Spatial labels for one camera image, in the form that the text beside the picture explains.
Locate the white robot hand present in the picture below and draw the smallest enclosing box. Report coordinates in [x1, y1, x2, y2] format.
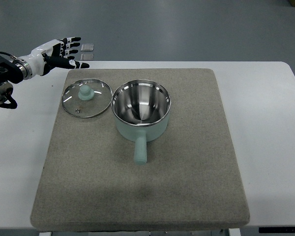
[13, 37, 89, 79]

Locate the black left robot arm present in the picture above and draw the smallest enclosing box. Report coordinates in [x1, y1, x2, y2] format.
[0, 37, 89, 109]

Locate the grey felt mat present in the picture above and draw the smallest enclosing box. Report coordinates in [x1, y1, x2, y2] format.
[30, 68, 250, 232]

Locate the black table control panel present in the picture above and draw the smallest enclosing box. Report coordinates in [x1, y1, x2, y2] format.
[259, 227, 295, 234]

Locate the upper floor metal plate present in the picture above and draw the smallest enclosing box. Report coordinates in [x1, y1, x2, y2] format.
[81, 44, 94, 52]

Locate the lower floor metal plate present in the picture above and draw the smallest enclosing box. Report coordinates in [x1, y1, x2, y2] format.
[81, 53, 94, 61]

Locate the floor metal plate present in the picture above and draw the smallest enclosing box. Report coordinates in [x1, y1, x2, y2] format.
[81, 53, 94, 61]
[81, 44, 94, 52]

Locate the mint green saucepan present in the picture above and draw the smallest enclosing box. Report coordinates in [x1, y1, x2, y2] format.
[111, 80, 171, 165]

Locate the glass lid with green knob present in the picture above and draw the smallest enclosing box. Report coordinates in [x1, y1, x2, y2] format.
[60, 78, 113, 118]

